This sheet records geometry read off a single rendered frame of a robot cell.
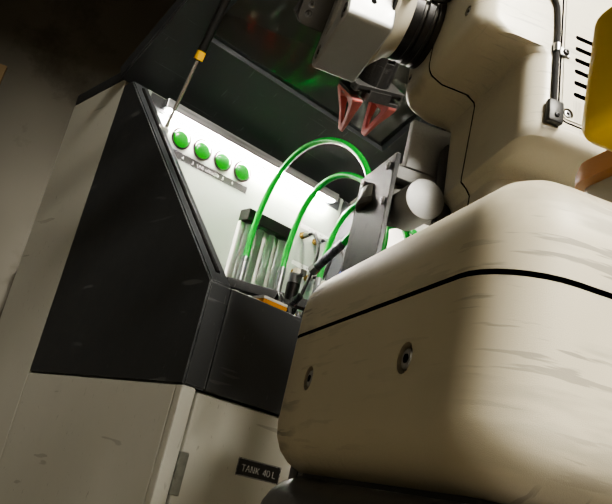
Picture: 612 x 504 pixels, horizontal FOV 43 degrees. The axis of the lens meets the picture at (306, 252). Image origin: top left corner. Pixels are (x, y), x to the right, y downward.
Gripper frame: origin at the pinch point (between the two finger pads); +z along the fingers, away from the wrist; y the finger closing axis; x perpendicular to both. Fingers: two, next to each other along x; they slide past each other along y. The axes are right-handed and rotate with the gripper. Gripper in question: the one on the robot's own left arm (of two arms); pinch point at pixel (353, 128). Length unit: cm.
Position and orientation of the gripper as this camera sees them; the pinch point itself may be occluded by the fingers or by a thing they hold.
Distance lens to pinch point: 143.2
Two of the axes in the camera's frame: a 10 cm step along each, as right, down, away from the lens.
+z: -3.6, 8.1, 4.6
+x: 3.6, 5.7, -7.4
